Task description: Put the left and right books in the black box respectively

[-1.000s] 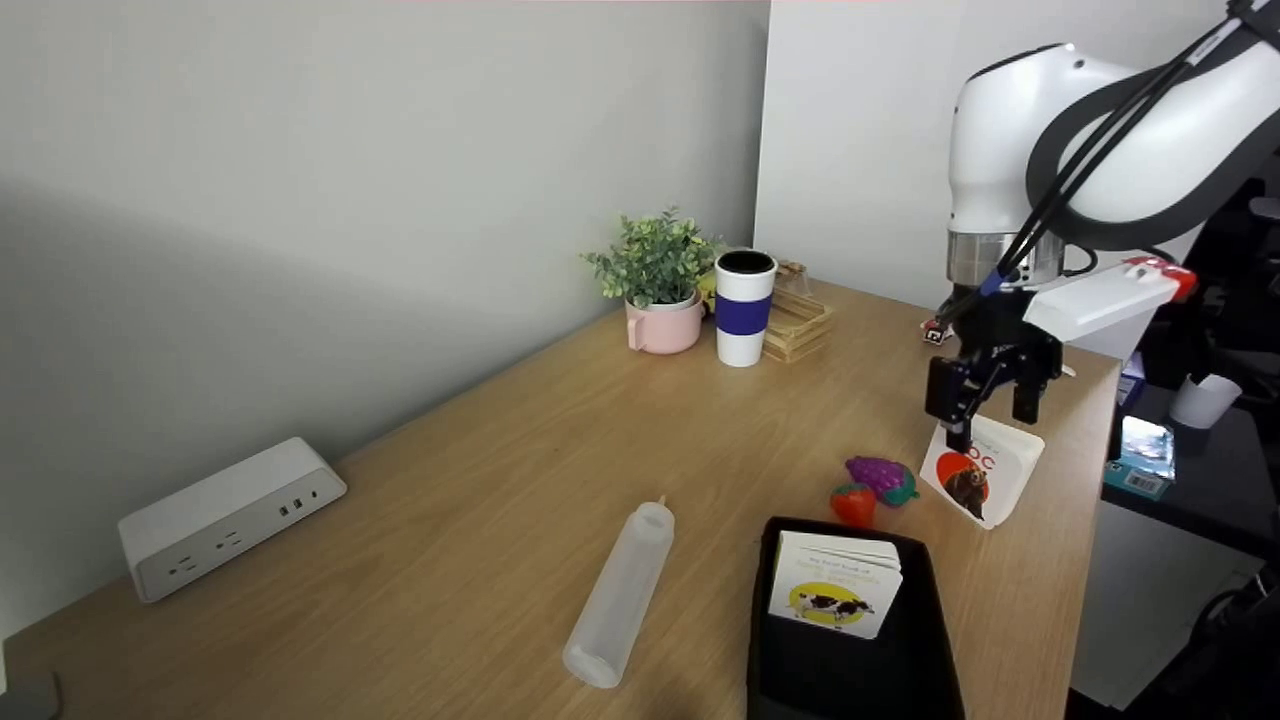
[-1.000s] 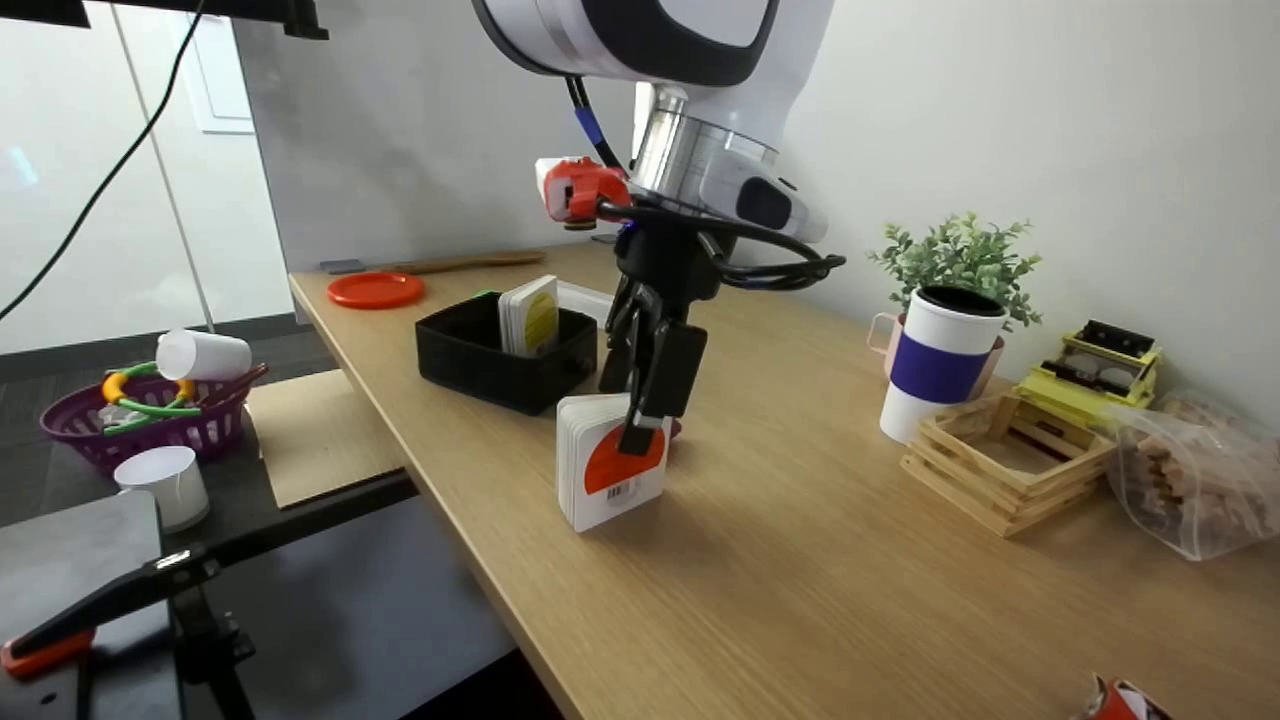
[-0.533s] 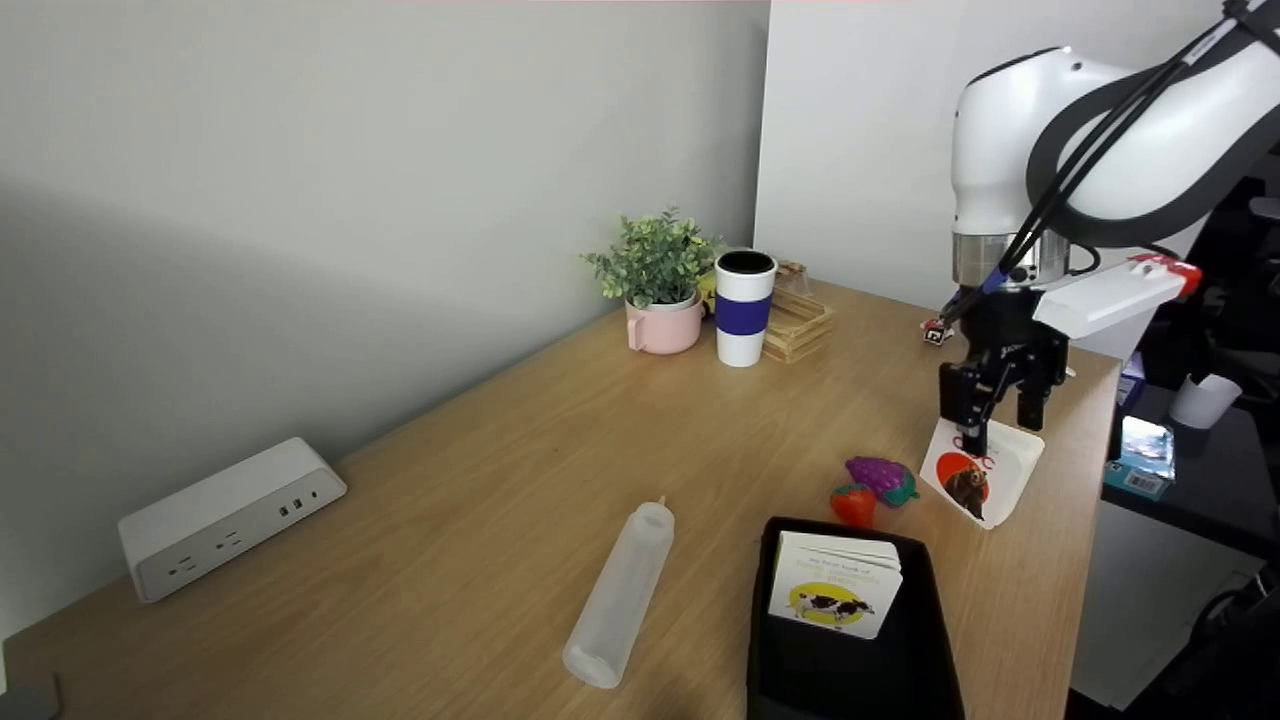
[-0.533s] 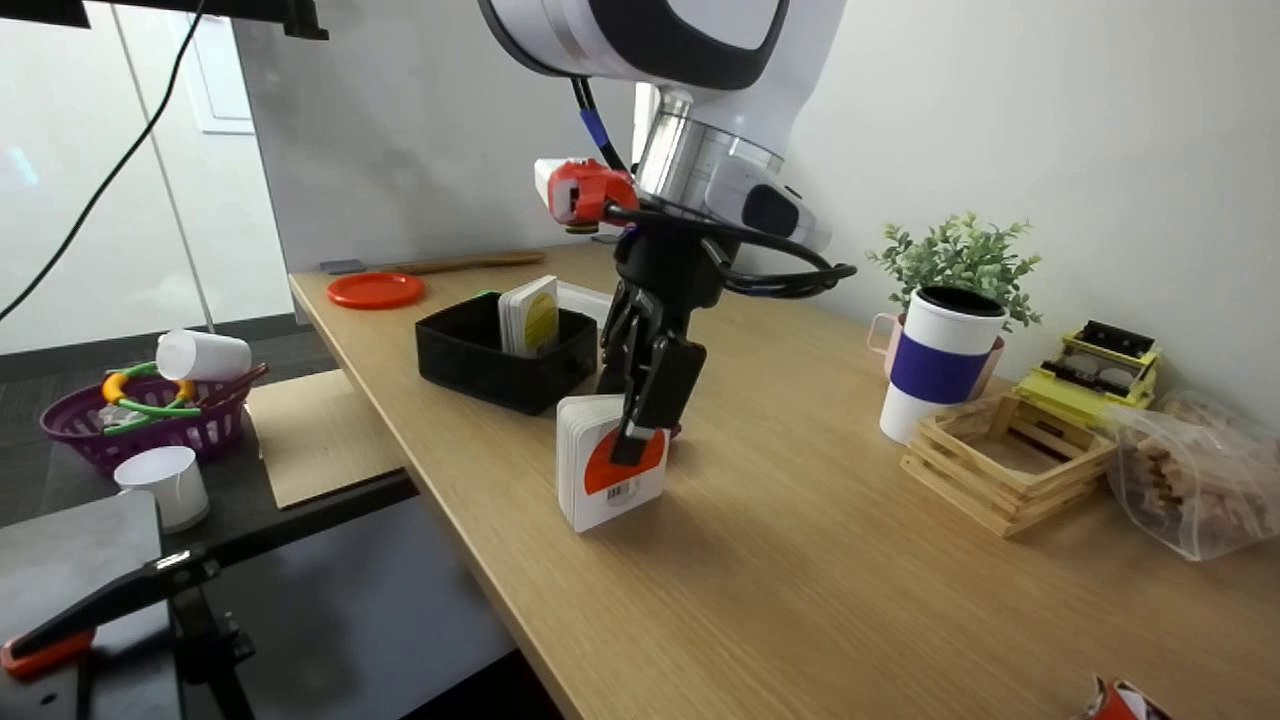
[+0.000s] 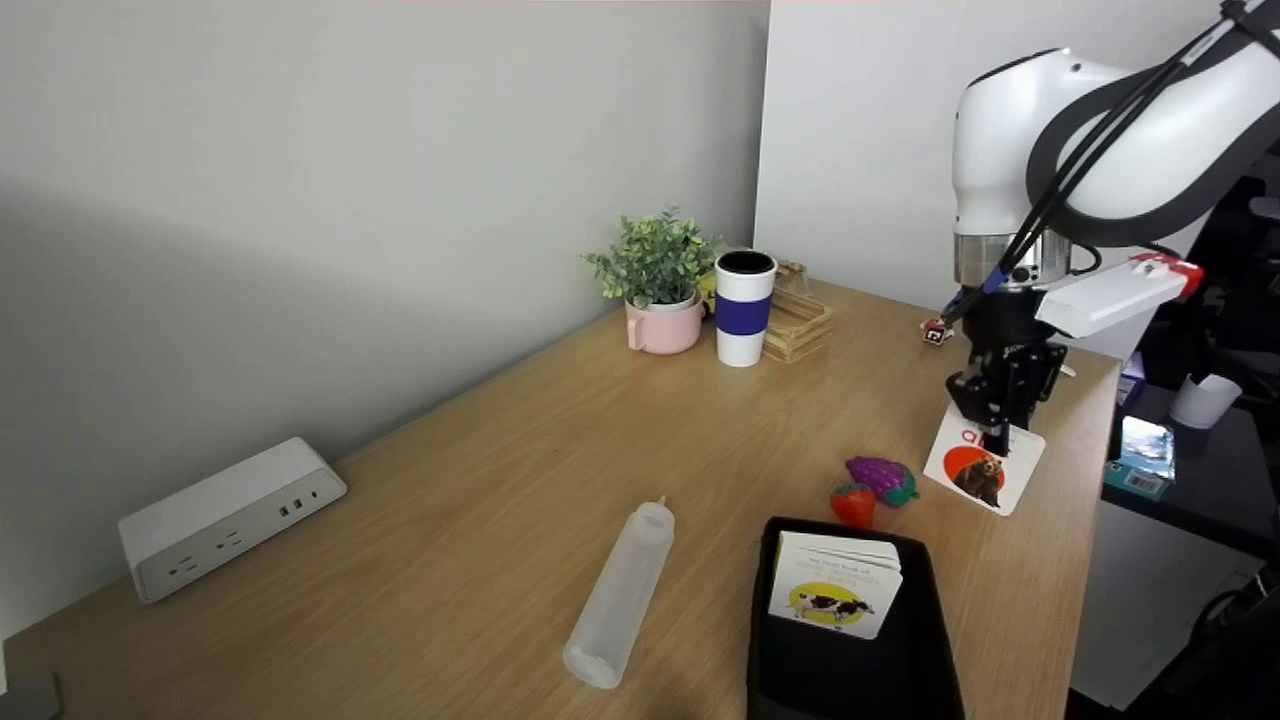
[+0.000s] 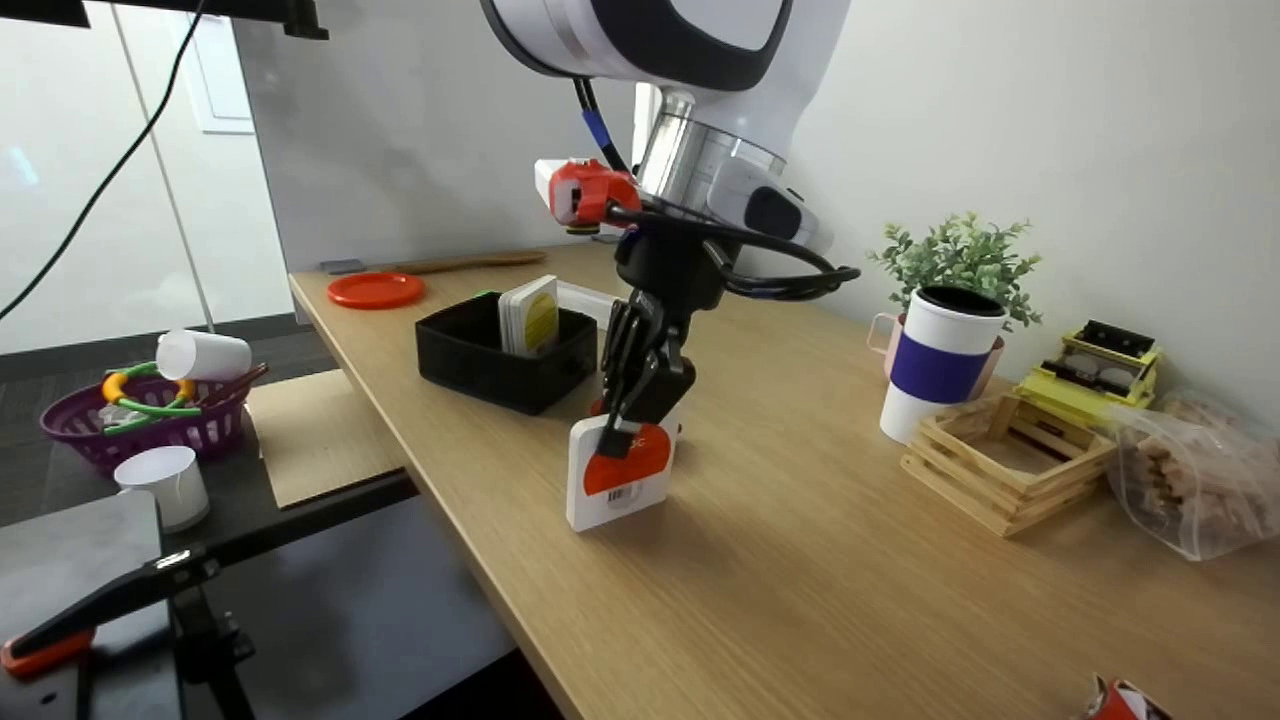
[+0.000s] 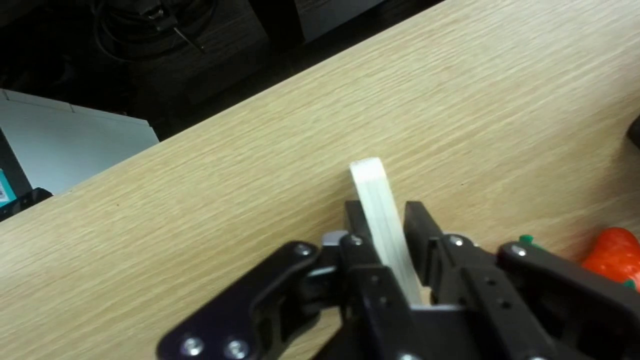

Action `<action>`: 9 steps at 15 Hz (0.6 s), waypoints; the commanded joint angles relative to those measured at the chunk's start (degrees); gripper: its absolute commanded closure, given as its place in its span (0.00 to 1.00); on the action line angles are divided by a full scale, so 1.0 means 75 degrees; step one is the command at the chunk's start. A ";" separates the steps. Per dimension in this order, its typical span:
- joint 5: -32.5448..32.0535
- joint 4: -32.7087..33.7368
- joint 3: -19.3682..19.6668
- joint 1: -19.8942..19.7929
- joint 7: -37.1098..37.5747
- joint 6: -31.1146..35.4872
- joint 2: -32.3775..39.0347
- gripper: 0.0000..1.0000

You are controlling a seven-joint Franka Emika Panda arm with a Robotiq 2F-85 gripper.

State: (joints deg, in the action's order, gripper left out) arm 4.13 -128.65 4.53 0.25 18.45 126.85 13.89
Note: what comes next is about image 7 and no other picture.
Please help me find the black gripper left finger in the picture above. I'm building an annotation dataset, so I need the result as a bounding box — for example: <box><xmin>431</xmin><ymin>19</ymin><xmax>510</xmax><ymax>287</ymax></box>
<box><xmin>155</xmin><ymin>199</ymin><xmax>427</xmax><ymax>360</ymax></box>

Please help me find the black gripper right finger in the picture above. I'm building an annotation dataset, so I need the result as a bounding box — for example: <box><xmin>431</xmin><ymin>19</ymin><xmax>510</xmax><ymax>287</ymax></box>
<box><xmin>402</xmin><ymin>199</ymin><xmax>640</xmax><ymax>360</ymax></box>

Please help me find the black box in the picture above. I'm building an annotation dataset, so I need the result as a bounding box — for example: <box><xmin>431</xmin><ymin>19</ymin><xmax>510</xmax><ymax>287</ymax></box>
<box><xmin>626</xmin><ymin>114</ymin><xmax>640</xmax><ymax>152</ymax></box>

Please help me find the red toy strawberry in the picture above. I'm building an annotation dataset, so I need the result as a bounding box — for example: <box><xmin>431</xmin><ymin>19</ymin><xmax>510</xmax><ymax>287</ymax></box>
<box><xmin>578</xmin><ymin>225</ymin><xmax>640</xmax><ymax>292</ymax></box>

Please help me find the grey flat sheet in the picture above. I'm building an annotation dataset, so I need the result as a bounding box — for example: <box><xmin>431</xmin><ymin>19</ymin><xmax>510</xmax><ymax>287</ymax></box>
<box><xmin>0</xmin><ymin>87</ymin><xmax>159</xmax><ymax>196</ymax></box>

